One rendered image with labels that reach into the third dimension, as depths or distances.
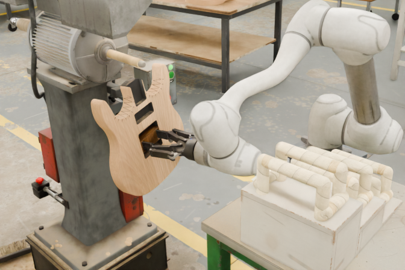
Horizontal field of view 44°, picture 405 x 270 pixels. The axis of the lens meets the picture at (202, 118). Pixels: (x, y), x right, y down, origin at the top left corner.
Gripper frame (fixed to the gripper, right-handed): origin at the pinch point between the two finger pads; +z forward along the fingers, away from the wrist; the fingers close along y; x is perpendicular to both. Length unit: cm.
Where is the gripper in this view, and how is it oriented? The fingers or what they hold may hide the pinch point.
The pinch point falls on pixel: (151, 139)
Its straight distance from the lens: 170.4
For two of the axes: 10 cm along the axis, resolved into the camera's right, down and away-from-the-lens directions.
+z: -8.2, -1.4, 5.6
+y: 5.5, -5.0, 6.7
